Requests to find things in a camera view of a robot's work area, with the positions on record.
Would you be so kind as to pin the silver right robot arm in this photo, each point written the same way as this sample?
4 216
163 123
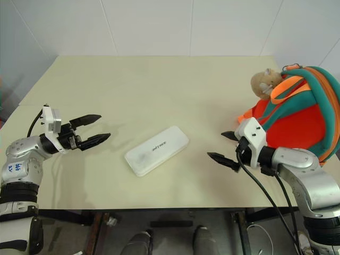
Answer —
305 175

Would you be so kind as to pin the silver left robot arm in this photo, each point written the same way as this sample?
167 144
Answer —
24 156

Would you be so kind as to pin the small white crumpled object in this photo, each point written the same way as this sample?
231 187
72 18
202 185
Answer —
111 221

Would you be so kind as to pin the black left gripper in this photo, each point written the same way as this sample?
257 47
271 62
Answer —
66 139

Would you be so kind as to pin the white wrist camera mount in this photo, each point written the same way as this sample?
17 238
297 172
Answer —
51 123
252 136

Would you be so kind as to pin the dark rounded grey shape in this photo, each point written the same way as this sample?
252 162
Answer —
204 240
139 243

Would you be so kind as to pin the black table frame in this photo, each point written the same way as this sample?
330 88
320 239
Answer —
159 211

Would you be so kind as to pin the beige plush hamster toy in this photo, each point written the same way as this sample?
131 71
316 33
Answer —
264 81

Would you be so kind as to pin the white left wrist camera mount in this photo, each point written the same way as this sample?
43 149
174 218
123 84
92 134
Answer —
51 123

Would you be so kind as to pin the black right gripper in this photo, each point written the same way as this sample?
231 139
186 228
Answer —
244 156

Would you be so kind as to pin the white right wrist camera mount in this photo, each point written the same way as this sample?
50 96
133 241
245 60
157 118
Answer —
252 136

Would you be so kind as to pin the rusty metal table leg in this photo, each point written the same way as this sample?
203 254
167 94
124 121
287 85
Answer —
242 233
98 233

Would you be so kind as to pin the white rectangular case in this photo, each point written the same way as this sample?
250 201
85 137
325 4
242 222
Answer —
157 150

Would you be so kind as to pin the orange and green backpack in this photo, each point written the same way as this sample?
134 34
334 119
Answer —
300 125

